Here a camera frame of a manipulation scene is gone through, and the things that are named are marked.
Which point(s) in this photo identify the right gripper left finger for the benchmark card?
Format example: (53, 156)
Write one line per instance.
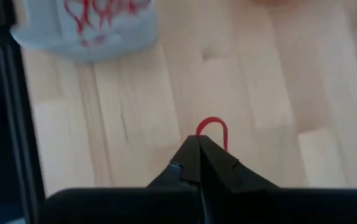
(187, 161)

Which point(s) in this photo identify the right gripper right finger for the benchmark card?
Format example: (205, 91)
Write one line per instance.
(218, 168)

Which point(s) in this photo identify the red rubber band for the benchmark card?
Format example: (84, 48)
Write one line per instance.
(128, 6)
(211, 119)
(81, 18)

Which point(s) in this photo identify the white plastic basket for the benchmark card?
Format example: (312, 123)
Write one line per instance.
(128, 37)

